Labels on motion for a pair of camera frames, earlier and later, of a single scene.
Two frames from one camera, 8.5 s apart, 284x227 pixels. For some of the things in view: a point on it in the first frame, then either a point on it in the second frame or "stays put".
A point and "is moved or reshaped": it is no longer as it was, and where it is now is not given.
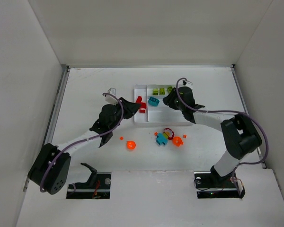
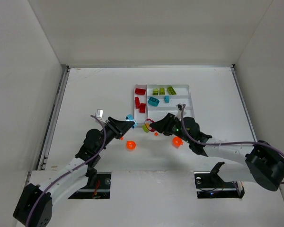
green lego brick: (169, 89) stays put
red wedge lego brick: (143, 105) -> (140, 91)
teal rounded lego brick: (153, 101) stays put
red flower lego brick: (169, 133) is moved or reshaped
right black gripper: (173, 100) -> (168, 125)
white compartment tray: (157, 112) stays put
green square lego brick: (162, 91) stays put
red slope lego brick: (139, 99) is moved or reshaped
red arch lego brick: (142, 110) stays put
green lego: (165, 135) -> (145, 128)
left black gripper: (125, 108) -> (116, 128)
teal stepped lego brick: (161, 139) -> (130, 117)
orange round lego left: (130, 144) stays put
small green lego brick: (155, 91) stays put
